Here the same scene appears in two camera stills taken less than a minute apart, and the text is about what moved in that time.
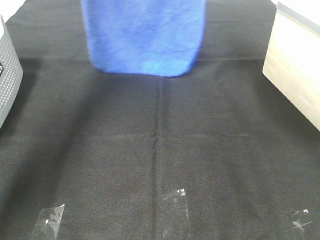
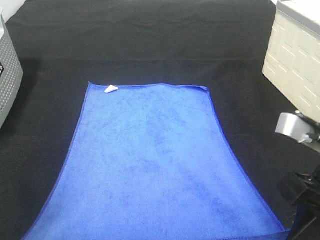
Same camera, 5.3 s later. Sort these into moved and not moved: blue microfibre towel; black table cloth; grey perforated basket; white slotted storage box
Moved: blue microfibre towel
Not moved: black table cloth; grey perforated basket; white slotted storage box
